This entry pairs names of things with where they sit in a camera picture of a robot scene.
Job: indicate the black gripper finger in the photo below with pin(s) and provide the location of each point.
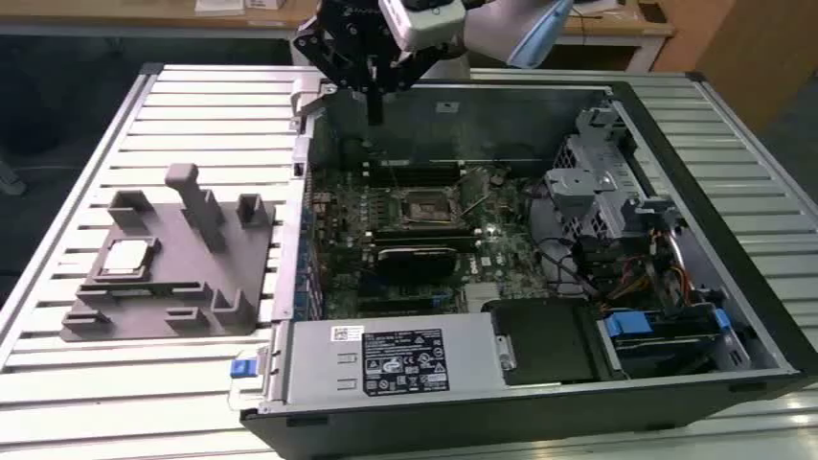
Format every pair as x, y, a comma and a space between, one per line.
408, 72
332, 67

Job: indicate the silver CPU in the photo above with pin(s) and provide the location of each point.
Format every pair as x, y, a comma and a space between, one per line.
128, 259

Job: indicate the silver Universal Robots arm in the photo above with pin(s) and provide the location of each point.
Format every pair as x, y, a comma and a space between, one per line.
486, 29

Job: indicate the CPU socket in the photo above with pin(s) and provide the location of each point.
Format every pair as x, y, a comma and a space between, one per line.
424, 208

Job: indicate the small white box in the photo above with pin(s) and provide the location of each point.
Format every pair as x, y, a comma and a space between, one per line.
264, 4

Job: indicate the large white box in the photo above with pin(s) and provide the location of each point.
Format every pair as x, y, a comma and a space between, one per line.
219, 6

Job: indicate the wooden desk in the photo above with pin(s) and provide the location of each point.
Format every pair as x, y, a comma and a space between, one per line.
191, 21

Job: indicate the round coin cell battery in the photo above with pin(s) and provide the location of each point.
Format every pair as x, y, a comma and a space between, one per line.
496, 179

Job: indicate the black RAM sticks row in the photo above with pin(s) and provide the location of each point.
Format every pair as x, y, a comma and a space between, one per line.
422, 238

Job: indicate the grey metal drive cage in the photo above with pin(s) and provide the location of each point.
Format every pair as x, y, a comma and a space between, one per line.
575, 187

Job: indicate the green motherboard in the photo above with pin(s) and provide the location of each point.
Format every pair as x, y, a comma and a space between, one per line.
511, 239

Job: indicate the black graphics card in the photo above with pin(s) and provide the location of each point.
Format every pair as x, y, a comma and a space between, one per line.
415, 262

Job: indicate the grey plastic latch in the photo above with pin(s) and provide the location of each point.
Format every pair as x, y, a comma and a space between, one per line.
651, 206

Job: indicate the grey parts rack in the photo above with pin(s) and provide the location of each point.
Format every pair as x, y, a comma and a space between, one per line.
191, 268

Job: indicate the small silver heatsink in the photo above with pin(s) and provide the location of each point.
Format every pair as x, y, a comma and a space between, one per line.
482, 293

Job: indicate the wooden cabinet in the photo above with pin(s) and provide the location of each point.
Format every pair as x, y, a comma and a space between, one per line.
754, 48

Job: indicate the white stand foot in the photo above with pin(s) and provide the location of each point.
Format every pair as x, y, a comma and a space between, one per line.
12, 182

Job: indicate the white barcode sticker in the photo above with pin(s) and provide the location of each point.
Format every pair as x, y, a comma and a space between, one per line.
346, 333

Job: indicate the black label sticker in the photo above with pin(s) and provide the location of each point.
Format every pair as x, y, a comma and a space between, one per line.
406, 361

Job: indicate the black plastic drive cover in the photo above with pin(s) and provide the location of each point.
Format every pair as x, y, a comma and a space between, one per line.
543, 345

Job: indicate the silver power supply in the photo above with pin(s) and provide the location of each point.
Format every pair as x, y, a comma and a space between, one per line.
312, 364

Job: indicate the hard disk in blue carrier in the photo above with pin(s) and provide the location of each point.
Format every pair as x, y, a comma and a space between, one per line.
629, 326

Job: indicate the blue case release latch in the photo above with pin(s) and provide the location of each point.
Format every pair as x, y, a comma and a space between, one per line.
239, 369

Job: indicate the small blue clip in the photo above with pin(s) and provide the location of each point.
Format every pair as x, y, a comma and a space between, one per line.
722, 321

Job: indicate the black open PC case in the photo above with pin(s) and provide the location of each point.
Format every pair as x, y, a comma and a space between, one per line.
447, 426

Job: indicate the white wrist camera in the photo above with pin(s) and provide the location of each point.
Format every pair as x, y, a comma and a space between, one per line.
428, 24

